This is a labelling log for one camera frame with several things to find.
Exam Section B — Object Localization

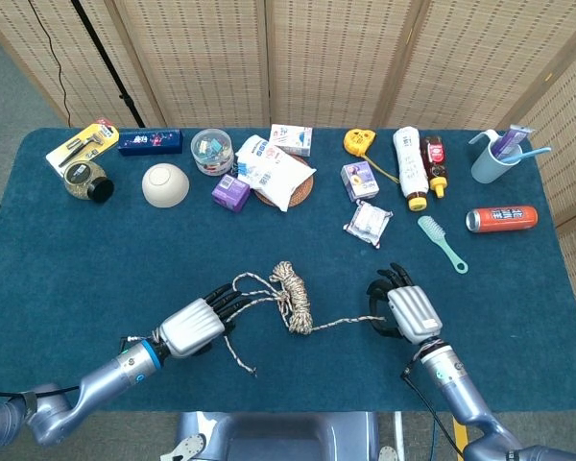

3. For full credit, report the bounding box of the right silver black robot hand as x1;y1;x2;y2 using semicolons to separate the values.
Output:
367;261;444;345

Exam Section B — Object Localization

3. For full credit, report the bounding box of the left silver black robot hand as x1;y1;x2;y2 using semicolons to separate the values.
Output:
157;282;253;359

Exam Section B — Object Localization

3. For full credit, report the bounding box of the beige braided rope bundle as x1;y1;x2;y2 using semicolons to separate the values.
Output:
223;260;390;378

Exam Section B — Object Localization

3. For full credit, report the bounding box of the mint green brush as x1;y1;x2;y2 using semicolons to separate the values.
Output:
417;215;469;275

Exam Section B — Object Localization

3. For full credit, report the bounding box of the crumpled white snack packet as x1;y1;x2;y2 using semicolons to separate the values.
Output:
343;200;394;250

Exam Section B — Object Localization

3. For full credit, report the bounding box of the blue carpet table cover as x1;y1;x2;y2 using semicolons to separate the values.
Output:
0;127;576;414

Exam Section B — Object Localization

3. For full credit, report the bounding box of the orange drink can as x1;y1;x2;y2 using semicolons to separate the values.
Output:
465;206;540;233

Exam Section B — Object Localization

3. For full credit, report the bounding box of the white purple drink carton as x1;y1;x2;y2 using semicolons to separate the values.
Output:
340;161;381;202

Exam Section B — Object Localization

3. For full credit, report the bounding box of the purple small box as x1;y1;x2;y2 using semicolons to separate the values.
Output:
211;173;252;213

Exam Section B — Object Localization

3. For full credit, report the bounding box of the blue-grey robot torso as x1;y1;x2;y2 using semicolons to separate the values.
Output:
165;411;399;461

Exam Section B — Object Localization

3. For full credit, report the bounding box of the white bottle with yellow cap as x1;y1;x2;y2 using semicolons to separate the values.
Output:
392;125;431;211

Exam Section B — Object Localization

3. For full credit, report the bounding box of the beige upturned bowl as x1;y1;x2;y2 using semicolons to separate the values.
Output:
141;162;191;208

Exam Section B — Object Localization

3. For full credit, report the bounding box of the brown honey squeeze bottle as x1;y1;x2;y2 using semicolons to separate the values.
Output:
420;135;448;199

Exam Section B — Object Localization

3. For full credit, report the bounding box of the brown woven rattan coaster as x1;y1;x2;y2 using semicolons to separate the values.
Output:
252;153;315;208

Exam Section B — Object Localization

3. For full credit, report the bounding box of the light blue cup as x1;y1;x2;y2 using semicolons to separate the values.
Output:
468;128;524;184

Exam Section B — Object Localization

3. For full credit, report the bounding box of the yellow tape measure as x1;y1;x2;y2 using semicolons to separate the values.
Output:
343;128;400;185

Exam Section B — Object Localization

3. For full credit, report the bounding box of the white plastic bag pack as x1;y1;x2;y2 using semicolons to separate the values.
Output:
233;134;317;213

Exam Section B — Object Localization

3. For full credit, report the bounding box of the clear plastic tub of clips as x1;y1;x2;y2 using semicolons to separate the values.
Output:
190;128;235;177

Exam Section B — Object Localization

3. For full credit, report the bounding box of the glass jar with black lid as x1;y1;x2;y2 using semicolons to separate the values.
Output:
62;159;115;204

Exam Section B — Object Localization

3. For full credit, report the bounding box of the dark blue long box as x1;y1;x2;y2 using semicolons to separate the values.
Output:
117;128;184;157

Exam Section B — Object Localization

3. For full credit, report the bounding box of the blue toothbrush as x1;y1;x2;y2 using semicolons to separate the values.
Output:
501;146;553;164

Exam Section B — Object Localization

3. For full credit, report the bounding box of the purple toothpaste tube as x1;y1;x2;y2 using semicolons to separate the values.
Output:
492;123;537;158

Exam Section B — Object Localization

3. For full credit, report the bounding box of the white box with blue print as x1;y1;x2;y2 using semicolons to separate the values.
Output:
269;123;314;158

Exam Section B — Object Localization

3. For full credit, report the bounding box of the yellow razor blister pack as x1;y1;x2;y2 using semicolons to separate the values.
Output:
45;118;120;179

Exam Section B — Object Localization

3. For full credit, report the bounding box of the woven bamboo folding screen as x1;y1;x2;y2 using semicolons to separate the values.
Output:
0;0;576;409

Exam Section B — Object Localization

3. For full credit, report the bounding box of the black tripod pole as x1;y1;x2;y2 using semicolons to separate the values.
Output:
70;0;147;129

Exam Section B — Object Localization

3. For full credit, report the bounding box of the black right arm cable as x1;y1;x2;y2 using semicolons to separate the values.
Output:
401;364;465;457

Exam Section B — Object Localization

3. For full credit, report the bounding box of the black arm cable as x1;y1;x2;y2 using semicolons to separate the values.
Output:
401;364;465;457
0;386;83;400

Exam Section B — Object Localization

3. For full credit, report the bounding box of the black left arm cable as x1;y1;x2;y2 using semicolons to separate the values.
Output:
0;386;83;400

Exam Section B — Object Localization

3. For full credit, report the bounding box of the thin black hanging cable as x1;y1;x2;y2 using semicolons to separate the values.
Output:
27;0;73;129

